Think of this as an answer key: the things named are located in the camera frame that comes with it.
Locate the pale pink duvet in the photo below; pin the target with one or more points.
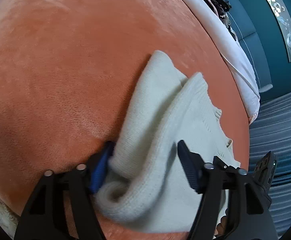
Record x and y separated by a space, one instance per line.
233 55

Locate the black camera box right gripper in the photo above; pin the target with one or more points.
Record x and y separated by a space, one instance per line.
265 170

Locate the blue grey curtain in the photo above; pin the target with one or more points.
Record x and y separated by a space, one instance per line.
271 132

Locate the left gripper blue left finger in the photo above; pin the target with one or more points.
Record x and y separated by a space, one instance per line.
98 164

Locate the blue upholstered headboard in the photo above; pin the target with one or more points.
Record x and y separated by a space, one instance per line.
251 44

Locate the orange plush blanket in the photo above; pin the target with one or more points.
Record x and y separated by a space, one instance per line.
68 70

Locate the cream fluffy rug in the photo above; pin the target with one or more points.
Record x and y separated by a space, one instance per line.
8 220

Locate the cream knitted sweater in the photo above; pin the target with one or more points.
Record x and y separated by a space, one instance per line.
146 188

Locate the dark clothes pile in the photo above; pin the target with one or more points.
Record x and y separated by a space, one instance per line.
221 8

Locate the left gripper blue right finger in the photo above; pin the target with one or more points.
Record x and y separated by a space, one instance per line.
192 164

